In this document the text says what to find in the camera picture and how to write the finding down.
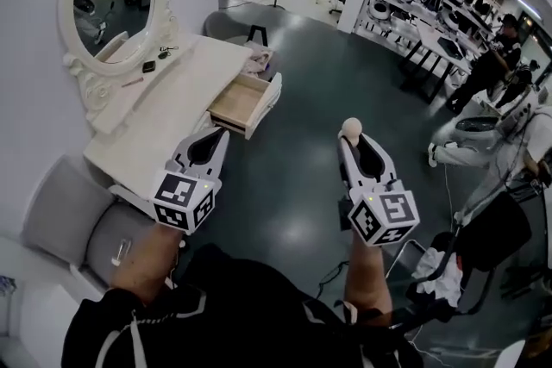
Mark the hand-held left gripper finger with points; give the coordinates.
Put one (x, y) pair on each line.
(183, 151)
(221, 157)

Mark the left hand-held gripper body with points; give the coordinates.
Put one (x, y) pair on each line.
(181, 202)

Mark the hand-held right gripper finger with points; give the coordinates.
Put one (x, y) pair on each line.
(347, 164)
(386, 161)

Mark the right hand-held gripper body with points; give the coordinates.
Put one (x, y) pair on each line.
(381, 215)

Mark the beige round makeup sponge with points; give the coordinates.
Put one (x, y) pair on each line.
(351, 128)

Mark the wooden vanity drawer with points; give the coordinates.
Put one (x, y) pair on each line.
(241, 99)

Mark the pink makeup pencil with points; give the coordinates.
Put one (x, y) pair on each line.
(132, 82)

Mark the black makeup compact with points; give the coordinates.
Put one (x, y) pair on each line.
(148, 66)

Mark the person's left forearm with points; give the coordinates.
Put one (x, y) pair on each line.
(146, 263)

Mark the person's right forearm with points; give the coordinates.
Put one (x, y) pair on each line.
(366, 276)

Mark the white vanity table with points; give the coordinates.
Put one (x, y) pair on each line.
(172, 99)

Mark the white crumpled cloth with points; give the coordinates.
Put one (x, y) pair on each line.
(437, 276)

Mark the white round device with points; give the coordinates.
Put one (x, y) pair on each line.
(474, 127)

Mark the grey padded stool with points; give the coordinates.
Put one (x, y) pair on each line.
(82, 220)

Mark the beige cloth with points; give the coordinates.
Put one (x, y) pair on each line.
(259, 58)

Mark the black chair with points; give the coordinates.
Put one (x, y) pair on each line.
(491, 237)

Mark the black-legged work table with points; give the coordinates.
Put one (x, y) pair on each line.
(435, 51)

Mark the person's black hooded jacket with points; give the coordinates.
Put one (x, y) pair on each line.
(241, 314)

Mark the grey upholstered chair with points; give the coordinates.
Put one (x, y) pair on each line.
(226, 26)

